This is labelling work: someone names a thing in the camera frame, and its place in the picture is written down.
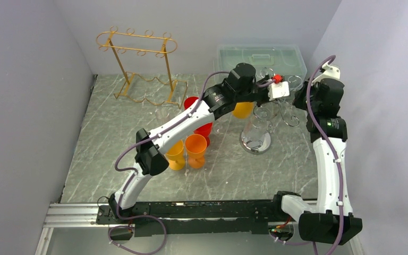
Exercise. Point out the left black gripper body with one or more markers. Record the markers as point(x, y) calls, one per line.
point(260, 95)

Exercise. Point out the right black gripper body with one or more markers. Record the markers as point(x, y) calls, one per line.
point(314, 105)

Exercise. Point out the yellow goblet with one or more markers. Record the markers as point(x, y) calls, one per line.
point(243, 110)
point(175, 156)

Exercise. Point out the clear ribbed wine glass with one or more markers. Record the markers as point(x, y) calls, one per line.
point(266, 71)

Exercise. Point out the clear stemless glass front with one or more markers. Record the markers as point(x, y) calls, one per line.
point(255, 137)

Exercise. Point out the silver wire glass rack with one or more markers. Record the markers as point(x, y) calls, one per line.
point(271, 109)

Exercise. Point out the red goblet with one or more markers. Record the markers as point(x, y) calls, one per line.
point(189, 101)
point(205, 131)

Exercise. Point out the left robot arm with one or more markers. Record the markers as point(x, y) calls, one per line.
point(239, 86)

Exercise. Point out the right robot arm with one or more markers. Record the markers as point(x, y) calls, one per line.
point(331, 220)

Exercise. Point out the clear plastic storage box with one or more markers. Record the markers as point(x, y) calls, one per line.
point(285, 59)

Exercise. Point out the red goblet back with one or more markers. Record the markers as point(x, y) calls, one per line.
point(189, 101)

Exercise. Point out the orange goblet centre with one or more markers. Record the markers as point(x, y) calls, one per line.
point(196, 146)

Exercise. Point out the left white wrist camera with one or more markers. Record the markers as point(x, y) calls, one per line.
point(278, 90)

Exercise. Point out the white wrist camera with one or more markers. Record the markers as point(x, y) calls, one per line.
point(278, 90)
point(326, 71)

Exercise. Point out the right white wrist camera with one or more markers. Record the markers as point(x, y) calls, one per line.
point(326, 71)

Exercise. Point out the gold wire glass rack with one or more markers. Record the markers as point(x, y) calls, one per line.
point(160, 46)

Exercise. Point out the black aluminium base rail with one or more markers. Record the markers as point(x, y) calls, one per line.
point(179, 217)

